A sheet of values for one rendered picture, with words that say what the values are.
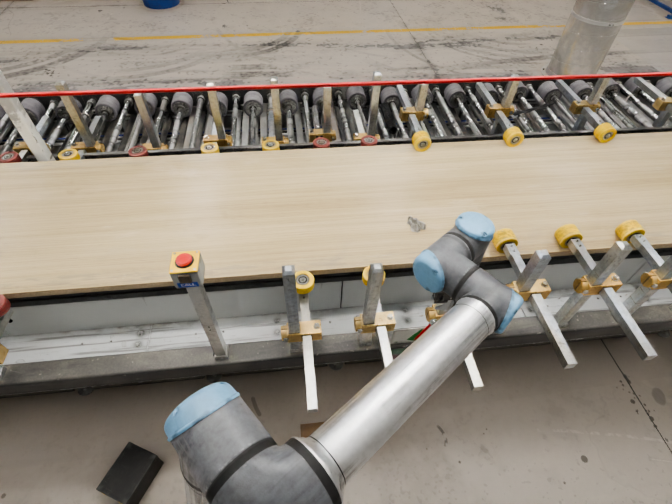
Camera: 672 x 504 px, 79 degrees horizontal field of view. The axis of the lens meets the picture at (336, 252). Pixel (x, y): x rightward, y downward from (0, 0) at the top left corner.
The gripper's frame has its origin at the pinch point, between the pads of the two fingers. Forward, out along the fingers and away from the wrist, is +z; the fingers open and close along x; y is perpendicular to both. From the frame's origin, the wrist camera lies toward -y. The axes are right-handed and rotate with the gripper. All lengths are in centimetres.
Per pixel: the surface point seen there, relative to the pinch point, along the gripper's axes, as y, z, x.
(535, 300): -31.1, 5.0, -2.8
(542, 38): -275, 102, -428
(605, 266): -52, -5, -7
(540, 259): -26.8, -12.2, -6.1
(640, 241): -81, 5, -24
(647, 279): -74, 6, -8
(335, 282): 30.2, 21.4, -27.8
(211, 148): 80, 11, -101
